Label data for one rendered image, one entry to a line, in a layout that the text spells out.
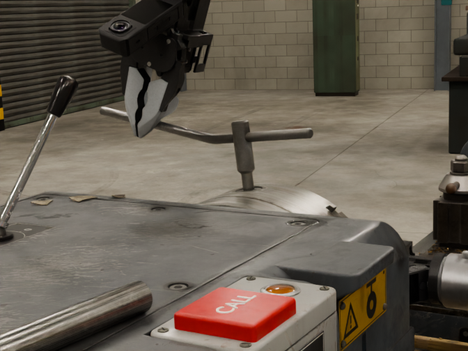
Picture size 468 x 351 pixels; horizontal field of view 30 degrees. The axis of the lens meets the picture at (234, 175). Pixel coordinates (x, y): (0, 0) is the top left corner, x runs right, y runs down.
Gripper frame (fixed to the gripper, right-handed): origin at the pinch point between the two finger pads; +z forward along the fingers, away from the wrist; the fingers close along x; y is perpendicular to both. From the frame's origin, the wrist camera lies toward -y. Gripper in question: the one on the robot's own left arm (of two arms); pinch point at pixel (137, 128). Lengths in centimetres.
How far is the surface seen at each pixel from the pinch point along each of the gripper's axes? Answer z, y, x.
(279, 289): -9, -40, -40
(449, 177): 7, 59, -29
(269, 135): -6.8, -1.1, -18.9
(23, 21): 254, 823, 740
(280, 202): -0.5, -3.2, -23.6
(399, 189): 175, 561, 104
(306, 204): -0.5, -0.3, -25.7
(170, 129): -1.6, 0.7, -4.4
